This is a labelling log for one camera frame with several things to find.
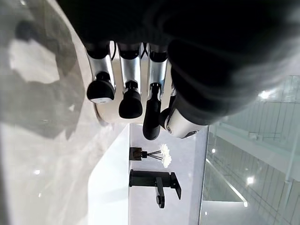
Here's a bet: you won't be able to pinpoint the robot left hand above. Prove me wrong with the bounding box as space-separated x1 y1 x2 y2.
56 0 300 141

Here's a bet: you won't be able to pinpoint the white sink basin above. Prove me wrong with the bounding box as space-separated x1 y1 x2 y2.
87 123 131 225

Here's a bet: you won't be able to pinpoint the white flower reeds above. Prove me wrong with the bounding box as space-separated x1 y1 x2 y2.
142 143 173 168

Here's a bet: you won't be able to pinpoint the dark diffuser bottle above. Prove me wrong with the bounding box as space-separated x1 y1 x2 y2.
129 147 148 161

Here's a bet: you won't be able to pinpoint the black faucet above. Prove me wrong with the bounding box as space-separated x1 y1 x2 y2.
128 169 182 210

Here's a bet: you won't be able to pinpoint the wall mirror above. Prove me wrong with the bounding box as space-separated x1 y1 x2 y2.
198 75 300 225

